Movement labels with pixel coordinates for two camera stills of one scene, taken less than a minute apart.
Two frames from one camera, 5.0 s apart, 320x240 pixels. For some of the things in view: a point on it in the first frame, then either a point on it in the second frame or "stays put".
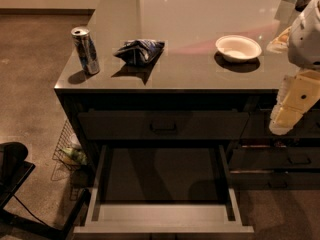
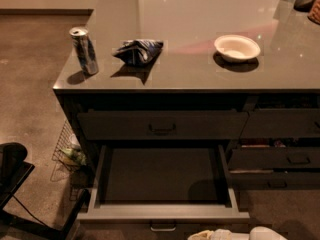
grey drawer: (162, 189) stays put
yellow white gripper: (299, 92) → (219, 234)
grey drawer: (248, 158) stays put
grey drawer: (257, 126) stays put
